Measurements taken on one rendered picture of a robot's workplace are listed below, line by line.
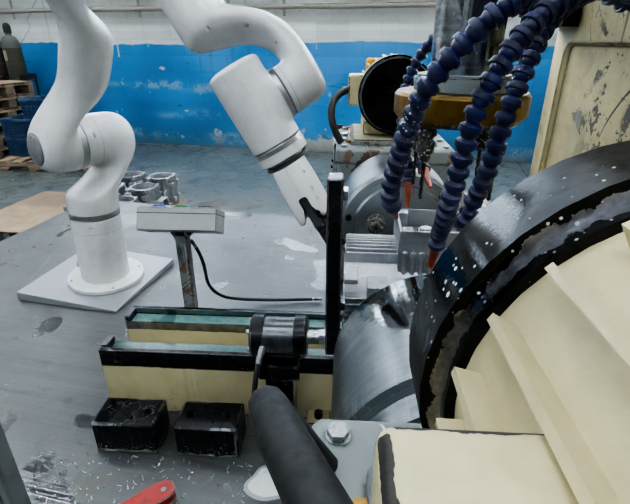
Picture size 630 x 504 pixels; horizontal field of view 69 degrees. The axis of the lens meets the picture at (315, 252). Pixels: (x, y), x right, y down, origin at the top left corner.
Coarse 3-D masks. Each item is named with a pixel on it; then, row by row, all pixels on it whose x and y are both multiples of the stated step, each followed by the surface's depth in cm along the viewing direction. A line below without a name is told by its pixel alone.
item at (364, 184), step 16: (368, 160) 104; (384, 160) 99; (352, 176) 103; (368, 176) 93; (416, 176) 90; (432, 176) 92; (352, 192) 93; (368, 192) 92; (400, 192) 91; (416, 192) 91; (432, 192) 91; (352, 208) 93; (368, 208) 93; (416, 208) 92; (432, 208) 92; (352, 224) 95; (368, 224) 92; (384, 224) 91
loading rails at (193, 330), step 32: (128, 320) 86; (160, 320) 87; (192, 320) 87; (224, 320) 87; (320, 320) 87; (128, 352) 77; (160, 352) 76; (192, 352) 76; (224, 352) 76; (320, 352) 78; (128, 384) 79; (160, 384) 79; (192, 384) 79; (224, 384) 78; (320, 384) 77; (320, 416) 77
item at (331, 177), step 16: (336, 176) 55; (336, 192) 55; (336, 208) 55; (336, 224) 56; (336, 240) 57; (336, 256) 58; (336, 272) 59; (336, 288) 60; (336, 304) 61; (336, 320) 62; (320, 336) 64; (336, 336) 63
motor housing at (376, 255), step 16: (352, 240) 73; (368, 240) 73; (384, 240) 73; (352, 256) 71; (368, 256) 70; (384, 256) 70; (368, 272) 70; (384, 272) 70; (400, 272) 70; (352, 288) 69; (352, 304) 68
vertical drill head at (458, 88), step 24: (456, 0) 55; (480, 0) 55; (456, 24) 56; (504, 24) 57; (432, 48) 61; (480, 48) 57; (456, 72) 58; (480, 72) 58; (408, 96) 59; (432, 96) 57; (456, 96) 57; (528, 96) 58; (432, 120) 58; (456, 120) 56; (432, 144) 62; (480, 144) 69
